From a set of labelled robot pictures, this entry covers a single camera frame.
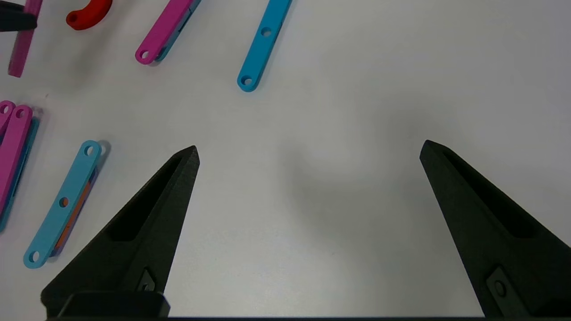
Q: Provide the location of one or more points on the light blue three-hole bar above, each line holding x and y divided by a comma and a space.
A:
76, 174

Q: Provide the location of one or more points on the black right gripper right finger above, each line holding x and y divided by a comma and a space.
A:
504, 254

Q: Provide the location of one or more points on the orange flat bar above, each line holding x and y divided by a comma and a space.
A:
76, 210

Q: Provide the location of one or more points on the red C-shaped piece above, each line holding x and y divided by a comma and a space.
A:
91, 15

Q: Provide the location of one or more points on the short blue flat bar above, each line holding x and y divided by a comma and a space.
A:
263, 44

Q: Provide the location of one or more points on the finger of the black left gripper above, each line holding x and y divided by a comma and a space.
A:
13, 20

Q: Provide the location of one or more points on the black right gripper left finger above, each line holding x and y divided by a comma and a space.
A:
125, 249

